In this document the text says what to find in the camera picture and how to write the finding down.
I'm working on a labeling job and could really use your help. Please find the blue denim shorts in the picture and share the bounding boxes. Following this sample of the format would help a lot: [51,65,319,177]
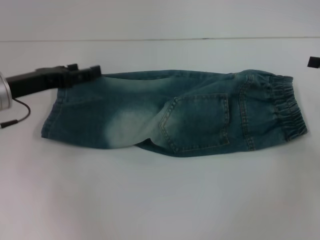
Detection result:
[41,69,308,159]

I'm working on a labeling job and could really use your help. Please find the dark thin cable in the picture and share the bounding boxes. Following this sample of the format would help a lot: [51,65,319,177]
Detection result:
[0,98,31,129]

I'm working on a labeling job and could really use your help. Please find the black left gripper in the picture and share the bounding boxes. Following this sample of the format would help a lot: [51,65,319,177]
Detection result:
[5,63,102,101]

